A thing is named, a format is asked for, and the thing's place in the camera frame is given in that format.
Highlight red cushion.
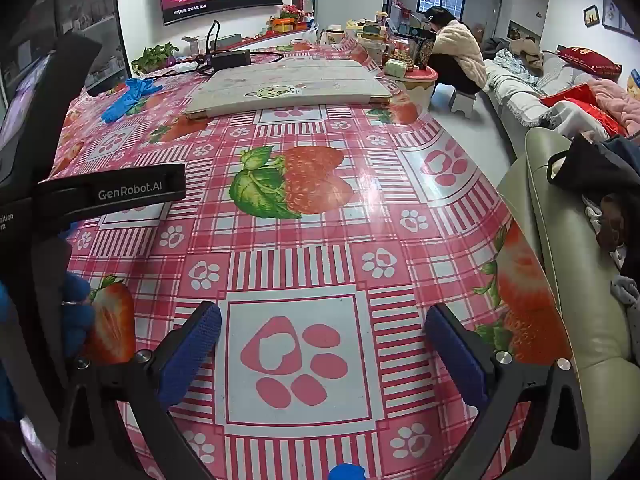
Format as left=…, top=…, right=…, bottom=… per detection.
left=556, top=46, right=623, bottom=79

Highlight black power adapter with cable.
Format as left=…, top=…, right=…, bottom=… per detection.
left=165, top=20, right=286, bottom=78

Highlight strawberry print tablecloth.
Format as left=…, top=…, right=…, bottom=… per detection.
left=47, top=42, right=573, bottom=480

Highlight person's left hand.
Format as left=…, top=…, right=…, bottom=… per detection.
left=0, top=274, right=97, bottom=423

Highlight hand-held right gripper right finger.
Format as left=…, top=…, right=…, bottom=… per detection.
left=425, top=302, right=592, bottom=480

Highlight blue rubber gloves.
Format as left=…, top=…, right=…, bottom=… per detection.
left=102, top=78, right=163, bottom=123

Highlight dark clothing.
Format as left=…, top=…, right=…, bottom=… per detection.
left=546, top=132, right=640, bottom=281

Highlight red cloth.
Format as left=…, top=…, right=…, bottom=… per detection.
left=540, top=84, right=627, bottom=136

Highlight white folded board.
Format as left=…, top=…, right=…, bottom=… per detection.
left=182, top=60, right=393, bottom=116

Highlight pile of jars and boxes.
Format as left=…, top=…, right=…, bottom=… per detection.
left=345, top=10, right=436, bottom=68

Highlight brown clothing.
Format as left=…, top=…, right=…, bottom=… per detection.
left=509, top=37, right=544, bottom=74

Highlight large framed wall picture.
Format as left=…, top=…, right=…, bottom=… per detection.
left=602, top=0, right=636, bottom=36

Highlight green potted plant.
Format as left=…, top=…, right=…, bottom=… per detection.
left=131, top=42, right=179, bottom=75

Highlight glass door cabinet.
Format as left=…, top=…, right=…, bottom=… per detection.
left=55, top=0, right=126, bottom=96

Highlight orange box with flowers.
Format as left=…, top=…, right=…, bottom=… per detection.
left=269, top=5, right=312, bottom=32

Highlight pink blanket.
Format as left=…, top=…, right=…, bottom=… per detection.
left=587, top=77, right=640, bottom=136

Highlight white stool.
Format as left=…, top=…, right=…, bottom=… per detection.
left=448, top=91, right=479, bottom=119

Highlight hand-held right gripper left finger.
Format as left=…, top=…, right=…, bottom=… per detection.
left=56, top=301, right=222, bottom=480

